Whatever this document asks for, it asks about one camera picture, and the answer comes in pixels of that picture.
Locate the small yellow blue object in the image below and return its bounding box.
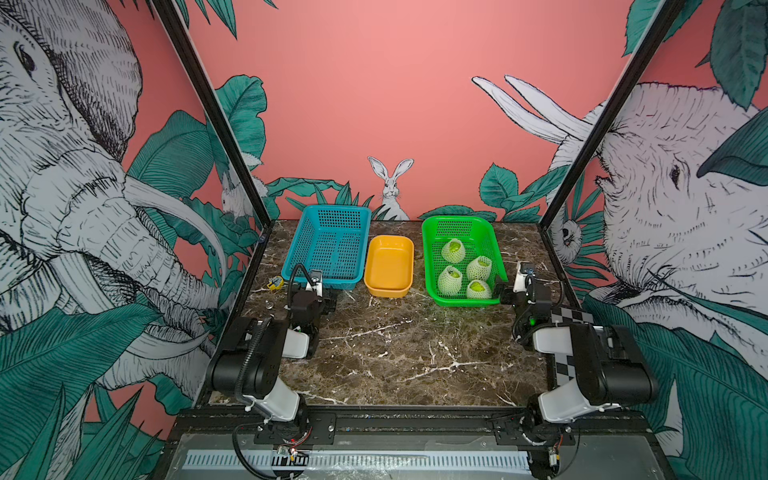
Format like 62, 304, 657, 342
267, 276, 285, 292

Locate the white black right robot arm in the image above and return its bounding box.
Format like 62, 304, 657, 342
493, 273, 659, 424

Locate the black frame post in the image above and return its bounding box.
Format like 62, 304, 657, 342
152, 0, 273, 229
538, 0, 685, 230

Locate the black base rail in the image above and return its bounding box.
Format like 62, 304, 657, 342
169, 405, 651, 450

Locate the teal plastic basket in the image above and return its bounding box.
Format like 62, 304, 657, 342
281, 205, 372, 290

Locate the white foam net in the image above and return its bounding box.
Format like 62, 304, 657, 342
437, 265, 463, 297
441, 238, 466, 264
466, 256, 493, 282

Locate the white foam net sleeve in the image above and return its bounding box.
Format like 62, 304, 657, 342
466, 279, 492, 300

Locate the black left frame post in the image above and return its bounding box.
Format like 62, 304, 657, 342
152, 0, 273, 229

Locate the yellow plastic tub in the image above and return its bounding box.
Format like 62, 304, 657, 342
364, 235, 415, 299

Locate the bright green plastic basket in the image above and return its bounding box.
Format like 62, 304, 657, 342
422, 215, 508, 307

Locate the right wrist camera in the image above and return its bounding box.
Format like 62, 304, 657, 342
514, 261, 535, 292

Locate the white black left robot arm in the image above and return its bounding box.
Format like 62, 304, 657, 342
206, 264, 335, 427

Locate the black white checkerboard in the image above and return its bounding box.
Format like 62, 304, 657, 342
549, 306, 595, 389

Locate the black right frame post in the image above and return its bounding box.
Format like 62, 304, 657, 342
538, 0, 685, 230

